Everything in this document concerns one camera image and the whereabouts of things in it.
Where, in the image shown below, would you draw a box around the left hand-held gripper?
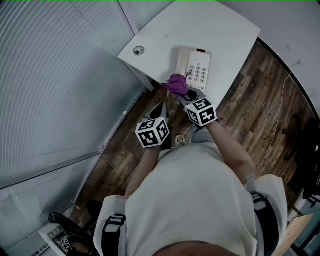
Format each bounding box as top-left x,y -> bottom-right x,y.
135,101 -> 172,151

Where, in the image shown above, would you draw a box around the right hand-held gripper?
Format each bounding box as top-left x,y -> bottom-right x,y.
174,87 -> 220,130

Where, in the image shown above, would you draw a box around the purple cloth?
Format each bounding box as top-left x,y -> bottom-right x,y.
161,73 -> 189,98

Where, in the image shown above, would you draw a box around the white telephone handset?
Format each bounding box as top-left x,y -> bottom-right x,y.
166,45 -> 191,103

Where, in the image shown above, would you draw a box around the person's left forearm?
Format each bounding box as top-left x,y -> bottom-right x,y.
124,146 -> 161,198

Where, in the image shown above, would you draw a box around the person's right forearm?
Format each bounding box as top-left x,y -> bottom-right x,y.
206,122 -> 256,186

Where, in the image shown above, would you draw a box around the beige telephone base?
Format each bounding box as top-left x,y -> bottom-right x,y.
177,45 -> 213,94

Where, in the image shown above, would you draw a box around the person's beige shoe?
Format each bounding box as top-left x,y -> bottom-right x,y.
174,134 -> 187,147

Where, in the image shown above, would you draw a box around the person's grey trouser leg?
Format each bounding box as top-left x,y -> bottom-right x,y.
191,127 -> 217,146

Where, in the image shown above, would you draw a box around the white table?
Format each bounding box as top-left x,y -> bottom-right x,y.
117,0 -> 262,111

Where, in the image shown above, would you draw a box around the person's white shirt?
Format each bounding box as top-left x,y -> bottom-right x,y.
93,142 -> 288,256

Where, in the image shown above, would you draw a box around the white window blinds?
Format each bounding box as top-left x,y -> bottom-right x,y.
0,1 -> 148,183
0,154 -> 103,251

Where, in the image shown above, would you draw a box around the black office chair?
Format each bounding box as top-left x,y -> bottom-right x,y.
282,113 -> 320,208

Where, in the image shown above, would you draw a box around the white equipment box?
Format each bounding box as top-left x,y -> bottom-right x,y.
38,223 -> 70,256

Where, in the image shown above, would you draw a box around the light wooden panel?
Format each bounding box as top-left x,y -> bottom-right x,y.
282,213 -> 315,256

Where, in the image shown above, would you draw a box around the white floor cable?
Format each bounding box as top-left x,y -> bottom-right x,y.
257,61 -> 302,168

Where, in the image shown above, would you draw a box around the person's left harness strap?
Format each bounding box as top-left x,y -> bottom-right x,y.
101,214 -> 127,256

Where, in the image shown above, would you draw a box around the person's harness strap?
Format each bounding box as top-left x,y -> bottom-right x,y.
101,214 -> 127,256
251,192 -> 281,256

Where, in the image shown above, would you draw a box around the person's right harness strap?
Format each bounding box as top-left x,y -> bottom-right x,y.
251,192 -> 281,256

